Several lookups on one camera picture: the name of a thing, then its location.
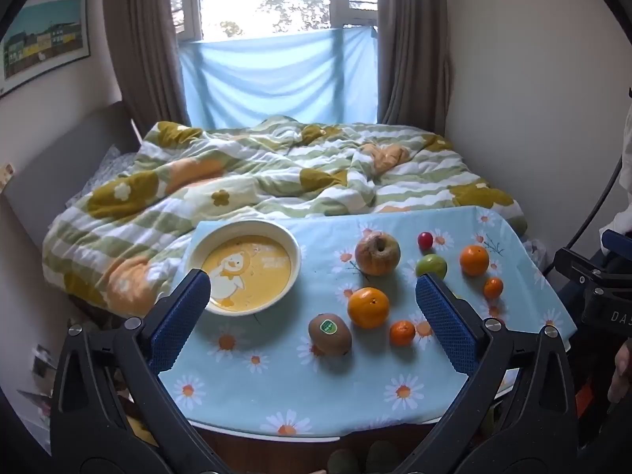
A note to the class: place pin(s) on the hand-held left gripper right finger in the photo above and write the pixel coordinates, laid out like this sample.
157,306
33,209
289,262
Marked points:
444,326

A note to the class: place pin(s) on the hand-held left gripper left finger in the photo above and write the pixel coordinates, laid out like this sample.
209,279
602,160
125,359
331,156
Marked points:
180,323

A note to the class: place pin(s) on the small orange mandarin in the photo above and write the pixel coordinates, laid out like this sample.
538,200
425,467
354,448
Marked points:
493,288
402,334

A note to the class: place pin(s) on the green lime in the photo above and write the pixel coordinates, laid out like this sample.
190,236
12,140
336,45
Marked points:
432,264

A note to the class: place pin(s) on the large green-orange tangerine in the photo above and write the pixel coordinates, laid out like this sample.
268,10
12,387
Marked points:
368,308

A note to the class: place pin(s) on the small red cherry tomato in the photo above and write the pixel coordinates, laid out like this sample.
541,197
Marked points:
425,240

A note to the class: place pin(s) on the wrinkled red-yellow apple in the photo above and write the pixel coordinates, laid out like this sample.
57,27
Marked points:
377,256

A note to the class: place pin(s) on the cream bowl with duck print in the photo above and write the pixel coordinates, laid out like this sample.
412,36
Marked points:
256,256

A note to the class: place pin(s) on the brown kiwi with green sticker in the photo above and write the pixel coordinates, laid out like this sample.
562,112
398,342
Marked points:
331,338

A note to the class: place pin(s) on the person's right hand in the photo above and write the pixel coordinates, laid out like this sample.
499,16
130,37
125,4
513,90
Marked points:
620,370

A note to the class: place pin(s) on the medium orange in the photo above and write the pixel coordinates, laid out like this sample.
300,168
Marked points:
474,260

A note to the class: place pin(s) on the blue daisy print tablecloth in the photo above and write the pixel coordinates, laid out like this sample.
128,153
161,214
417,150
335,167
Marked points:
276,385

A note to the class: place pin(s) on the white fluffy garment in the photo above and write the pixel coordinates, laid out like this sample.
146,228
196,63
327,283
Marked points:
626,168

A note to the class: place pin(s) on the green striped floral blanket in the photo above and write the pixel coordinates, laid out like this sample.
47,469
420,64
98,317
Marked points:
247,173

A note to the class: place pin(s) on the grey patterned bedsheet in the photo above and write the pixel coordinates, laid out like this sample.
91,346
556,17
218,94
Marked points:
101,170

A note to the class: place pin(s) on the grey bed headboard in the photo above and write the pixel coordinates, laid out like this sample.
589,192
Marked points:
54,158

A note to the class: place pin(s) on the light blue window cloth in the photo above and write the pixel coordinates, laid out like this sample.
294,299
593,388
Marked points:
276,79

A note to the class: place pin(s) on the brown curtain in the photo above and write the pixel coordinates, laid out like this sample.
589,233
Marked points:
412,44
143,44

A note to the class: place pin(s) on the framed houses picture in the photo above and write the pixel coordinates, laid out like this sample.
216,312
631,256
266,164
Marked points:
44,39

